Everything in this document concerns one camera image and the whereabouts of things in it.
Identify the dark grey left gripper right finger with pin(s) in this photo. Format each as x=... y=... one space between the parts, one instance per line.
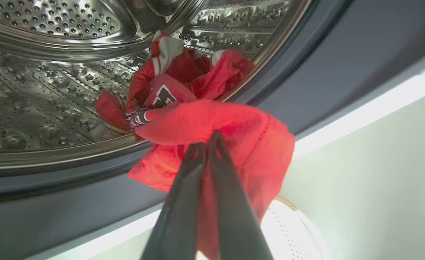
x=236 y=216

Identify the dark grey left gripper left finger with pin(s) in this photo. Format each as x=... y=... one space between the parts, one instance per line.
x=178 y=216

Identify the red jersey garment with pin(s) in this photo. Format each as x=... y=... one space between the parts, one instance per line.
x=212 y=119

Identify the white perforated laundry basket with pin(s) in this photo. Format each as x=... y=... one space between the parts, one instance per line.
x=292 y=234

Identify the white washing machine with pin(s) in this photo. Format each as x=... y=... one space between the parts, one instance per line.
x=360 y=126

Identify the grey rubber door gasket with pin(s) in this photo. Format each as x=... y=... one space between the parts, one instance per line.
x=306 y=72

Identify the stainless steel perforated drum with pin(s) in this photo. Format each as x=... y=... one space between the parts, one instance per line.
x=53 y=90

